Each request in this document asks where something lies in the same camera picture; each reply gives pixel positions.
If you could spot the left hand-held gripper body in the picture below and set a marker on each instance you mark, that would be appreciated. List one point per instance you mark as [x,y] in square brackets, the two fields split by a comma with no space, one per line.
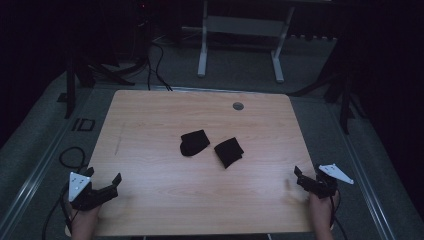
[79,186]

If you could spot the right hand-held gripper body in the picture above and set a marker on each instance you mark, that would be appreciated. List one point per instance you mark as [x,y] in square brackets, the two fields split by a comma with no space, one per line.
[321,188]

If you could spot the person's right hand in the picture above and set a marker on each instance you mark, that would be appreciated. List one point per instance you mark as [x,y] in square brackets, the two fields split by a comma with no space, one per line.
[320,210]

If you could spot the person's left hand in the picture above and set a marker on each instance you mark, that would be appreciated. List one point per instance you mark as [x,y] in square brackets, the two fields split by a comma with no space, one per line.
[83,220]

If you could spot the black folded sock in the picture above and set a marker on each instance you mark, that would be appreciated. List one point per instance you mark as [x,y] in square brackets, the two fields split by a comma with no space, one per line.
[229,152]
[194,142]

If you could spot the black floor stand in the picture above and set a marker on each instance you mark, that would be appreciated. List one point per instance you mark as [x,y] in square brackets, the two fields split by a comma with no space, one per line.
[70,86]
[345,100]

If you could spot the grey round table grommet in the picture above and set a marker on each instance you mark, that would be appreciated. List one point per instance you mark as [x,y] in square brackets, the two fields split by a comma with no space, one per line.
[238,106]

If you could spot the silver floor rail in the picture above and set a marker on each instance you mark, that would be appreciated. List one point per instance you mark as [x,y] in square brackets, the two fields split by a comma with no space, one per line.
[36,173]
[363,173]

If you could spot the white metal desk frame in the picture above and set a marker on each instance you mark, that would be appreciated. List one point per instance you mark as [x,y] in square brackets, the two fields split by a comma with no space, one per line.
[243,26]

